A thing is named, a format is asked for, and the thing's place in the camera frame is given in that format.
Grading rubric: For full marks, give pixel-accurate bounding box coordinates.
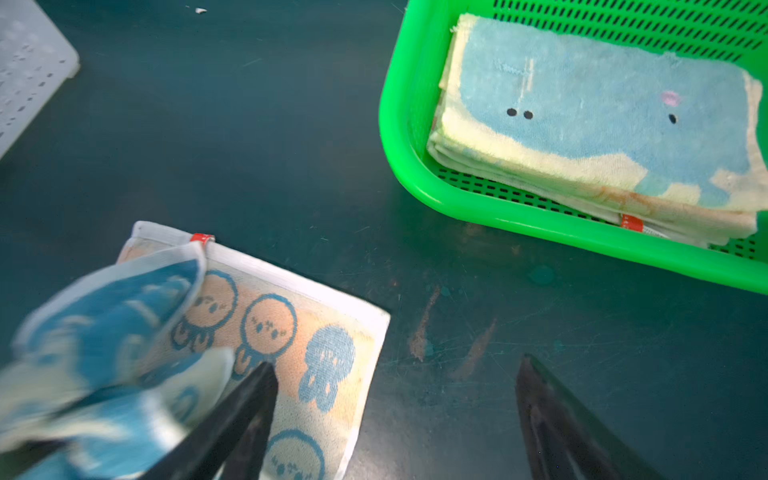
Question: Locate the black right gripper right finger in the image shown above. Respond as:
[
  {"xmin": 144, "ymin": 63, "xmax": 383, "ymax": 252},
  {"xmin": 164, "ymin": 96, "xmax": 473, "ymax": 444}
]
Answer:
[{"xmin": 515, "ymin": 354, "xmax": 663, "ymax": 479}]

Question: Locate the white perforated plastic basket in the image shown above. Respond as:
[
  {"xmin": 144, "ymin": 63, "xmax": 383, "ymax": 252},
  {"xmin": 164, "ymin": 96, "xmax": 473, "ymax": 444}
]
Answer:
[{"xmin": 0, "ymin": 0, "xmax": 80, "ymax": 154}]

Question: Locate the green perforated plastic basket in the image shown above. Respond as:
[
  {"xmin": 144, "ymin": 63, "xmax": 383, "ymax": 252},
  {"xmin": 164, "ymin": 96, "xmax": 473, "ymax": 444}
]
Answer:
[{"xmin": 379, "ymin": 1, "xmax": 767, "ymax": 293}]

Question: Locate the colourful printed rabbit towel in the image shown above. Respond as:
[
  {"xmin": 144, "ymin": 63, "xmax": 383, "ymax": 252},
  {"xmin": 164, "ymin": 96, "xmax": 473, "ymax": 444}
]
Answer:
[{"xmin": 427, "ymin": 134, "xmax": 758, "ymax": 246}]

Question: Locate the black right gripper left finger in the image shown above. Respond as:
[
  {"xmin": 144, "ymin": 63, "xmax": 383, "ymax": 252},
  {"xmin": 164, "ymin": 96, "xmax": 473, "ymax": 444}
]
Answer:
[{"xmin": 142, "ymin": 363, "xmax": 279, "ymax": 479}]

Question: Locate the pale yellow towel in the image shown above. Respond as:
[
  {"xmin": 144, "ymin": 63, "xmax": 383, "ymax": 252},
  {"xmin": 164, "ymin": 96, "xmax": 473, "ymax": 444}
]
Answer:
[{"xmin": 432, "ymin": 14, "xmax": 767, "ymax": 212}]

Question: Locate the teal patterned towel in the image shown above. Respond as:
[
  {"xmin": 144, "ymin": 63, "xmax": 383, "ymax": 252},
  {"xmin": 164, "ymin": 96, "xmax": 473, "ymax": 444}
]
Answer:
[{"xmin": 1, "ymin": 221, "xmax": 390, "ymax": 479}]

